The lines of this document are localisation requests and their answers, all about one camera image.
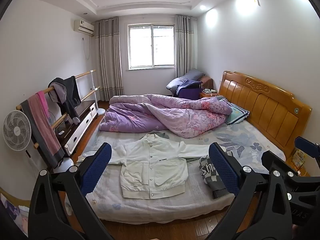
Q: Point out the white and brown cabinet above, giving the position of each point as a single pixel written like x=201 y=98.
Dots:
x=80 y=127

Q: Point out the grey zip hoodie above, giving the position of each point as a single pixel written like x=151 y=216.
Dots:
x=160 y=134

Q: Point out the pink towel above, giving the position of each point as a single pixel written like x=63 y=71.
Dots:
x=41 y=110

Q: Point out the blue striped pillow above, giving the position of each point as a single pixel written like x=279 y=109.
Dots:
x=236 y=112

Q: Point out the white air conditioner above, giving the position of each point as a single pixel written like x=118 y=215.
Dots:
x=83 y=26

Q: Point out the wooden bar clothes rack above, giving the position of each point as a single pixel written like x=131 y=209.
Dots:
x=86 y=74

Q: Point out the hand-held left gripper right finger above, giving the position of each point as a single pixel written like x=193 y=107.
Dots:
x=222 y=170

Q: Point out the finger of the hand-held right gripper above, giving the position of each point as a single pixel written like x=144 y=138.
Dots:
x=301 y=142
x=277 y=161

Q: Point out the window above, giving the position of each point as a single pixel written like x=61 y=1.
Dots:
x=151 y=46

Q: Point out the wooden headboard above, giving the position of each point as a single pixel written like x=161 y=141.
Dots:
x=265 y=102

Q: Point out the purple floral quilt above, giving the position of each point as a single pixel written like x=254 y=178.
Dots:
x=160 y=115

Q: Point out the yellow box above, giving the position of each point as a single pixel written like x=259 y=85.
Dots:
x=298 y=158

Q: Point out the white button jacket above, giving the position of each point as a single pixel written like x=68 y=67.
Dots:
x=152 y=170

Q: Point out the white standing fan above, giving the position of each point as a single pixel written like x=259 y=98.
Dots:
x=16 y=131

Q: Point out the floral cloth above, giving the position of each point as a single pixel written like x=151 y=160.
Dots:
x=12 y=212

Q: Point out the grey blanket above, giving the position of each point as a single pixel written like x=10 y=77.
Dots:
x=32 y=122

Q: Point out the tissue box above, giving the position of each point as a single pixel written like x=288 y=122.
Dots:
x=208 y=91

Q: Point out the bed with floral sheet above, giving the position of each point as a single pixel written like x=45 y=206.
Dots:
x=237 y=140

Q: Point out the purple cloth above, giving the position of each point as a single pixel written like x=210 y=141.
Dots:
x=188 y=91

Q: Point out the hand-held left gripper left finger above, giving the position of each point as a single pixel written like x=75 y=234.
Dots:
x=98 y=166

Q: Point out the dark hooded jacket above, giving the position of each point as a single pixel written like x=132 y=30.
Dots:
x=71 y=95

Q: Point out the wooden nightstand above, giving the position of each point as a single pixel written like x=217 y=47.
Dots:
x=208 y=95
x=300 y=171

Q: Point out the blue folded duvet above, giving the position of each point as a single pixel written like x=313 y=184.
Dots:
x=186 y=78

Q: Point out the ceiling spotlight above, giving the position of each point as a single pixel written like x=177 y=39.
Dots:
x=203 y=7

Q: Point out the grey checkered garment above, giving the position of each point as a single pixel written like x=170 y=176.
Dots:
x=208 y=172

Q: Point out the brown chair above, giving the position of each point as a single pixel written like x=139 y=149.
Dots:
x=207 y=82

